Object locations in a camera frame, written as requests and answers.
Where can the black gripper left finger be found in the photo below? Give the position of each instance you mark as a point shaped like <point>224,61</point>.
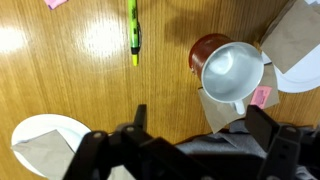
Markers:
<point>100,156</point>

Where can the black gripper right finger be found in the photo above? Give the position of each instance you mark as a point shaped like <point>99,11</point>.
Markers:
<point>283,150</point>

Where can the red mug white inside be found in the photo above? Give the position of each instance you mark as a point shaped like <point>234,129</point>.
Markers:
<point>230,73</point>

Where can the green highlighter marker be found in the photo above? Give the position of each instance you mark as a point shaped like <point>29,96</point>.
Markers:
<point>134,30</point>

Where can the grey hoodie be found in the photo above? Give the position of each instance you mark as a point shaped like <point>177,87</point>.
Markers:
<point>240,140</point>

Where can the pink sticky note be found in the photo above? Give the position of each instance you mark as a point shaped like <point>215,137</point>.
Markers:
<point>55,3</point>
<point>261,96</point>

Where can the white paper plate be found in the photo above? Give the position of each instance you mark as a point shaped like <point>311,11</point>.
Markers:
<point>300,81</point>
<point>43,125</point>

